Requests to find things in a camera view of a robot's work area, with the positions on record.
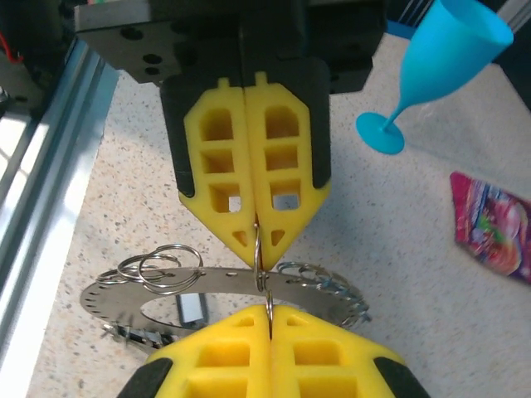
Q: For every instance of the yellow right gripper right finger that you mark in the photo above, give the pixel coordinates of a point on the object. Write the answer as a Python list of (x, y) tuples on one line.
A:
[(332, 356)]

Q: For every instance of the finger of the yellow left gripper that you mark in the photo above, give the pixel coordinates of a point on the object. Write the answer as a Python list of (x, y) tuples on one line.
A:
[(259, 166), (242, 166)]

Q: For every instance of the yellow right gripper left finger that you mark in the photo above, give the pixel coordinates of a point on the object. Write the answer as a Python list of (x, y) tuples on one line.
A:
[(215, 356)]

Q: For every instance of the round perforated metal disc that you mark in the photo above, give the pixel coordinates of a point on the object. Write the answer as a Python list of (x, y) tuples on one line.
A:
[(232, 282)]

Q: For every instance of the silver split keyring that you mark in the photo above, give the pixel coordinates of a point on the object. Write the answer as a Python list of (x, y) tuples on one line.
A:
[(258, 248)]

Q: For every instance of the small silver keyring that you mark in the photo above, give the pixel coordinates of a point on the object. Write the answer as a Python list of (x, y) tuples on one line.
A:
[(354, 309), (296, 267)]

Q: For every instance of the large silver keyring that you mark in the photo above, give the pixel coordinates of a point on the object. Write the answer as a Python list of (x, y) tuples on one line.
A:
[(198, 259), (124, 265)]

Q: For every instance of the blue plastic goblet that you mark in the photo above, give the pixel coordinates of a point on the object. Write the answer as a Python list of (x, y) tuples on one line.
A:
[(448, 54)]

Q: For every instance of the red candy bag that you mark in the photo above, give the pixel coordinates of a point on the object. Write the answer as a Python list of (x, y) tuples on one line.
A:
[(489, 224)]

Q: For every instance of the aluminium frame long rail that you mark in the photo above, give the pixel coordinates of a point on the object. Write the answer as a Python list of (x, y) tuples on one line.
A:
[(37, 199)]

